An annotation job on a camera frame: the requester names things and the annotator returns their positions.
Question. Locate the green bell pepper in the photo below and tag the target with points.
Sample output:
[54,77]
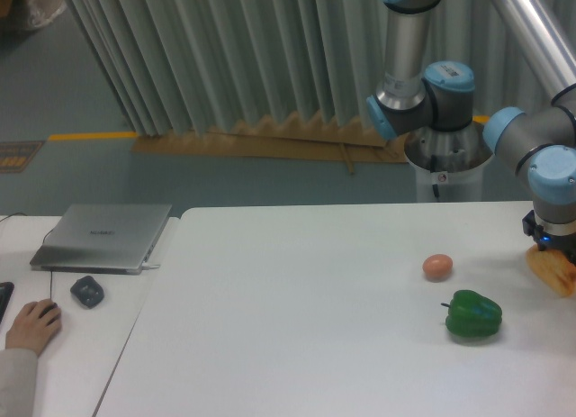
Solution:
[471,315]

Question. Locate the black computer mouse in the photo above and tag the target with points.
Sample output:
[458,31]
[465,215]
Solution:
[48,309]

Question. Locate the brown egg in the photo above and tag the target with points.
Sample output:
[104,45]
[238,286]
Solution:
[437,267]

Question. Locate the black keyboard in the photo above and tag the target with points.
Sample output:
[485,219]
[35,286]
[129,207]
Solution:
[6,292]

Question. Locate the brown cardboard sheet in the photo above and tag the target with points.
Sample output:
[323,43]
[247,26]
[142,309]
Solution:
[292,139]

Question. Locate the orange bread loaf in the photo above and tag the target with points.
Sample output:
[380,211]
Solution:
[553,268]

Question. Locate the dark grey small gadget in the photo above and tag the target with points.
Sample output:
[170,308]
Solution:
[88,292]

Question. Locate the silver closed laptop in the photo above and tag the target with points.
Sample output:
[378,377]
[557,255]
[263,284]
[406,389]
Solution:
[103,238]

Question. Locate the person's hand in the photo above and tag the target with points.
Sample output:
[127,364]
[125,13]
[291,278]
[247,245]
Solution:
[31,333]

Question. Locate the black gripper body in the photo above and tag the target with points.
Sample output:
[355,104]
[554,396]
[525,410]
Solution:
[548,235]

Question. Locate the beige sleeved forearm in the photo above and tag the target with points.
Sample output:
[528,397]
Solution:
[18,382]

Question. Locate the pale green curtain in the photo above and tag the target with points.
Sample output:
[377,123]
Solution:
[205,65]

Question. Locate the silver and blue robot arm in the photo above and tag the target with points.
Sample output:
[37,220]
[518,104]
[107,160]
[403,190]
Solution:
[531,138]

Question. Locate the clear plastic bag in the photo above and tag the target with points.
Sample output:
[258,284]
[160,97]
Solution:
[31,15]

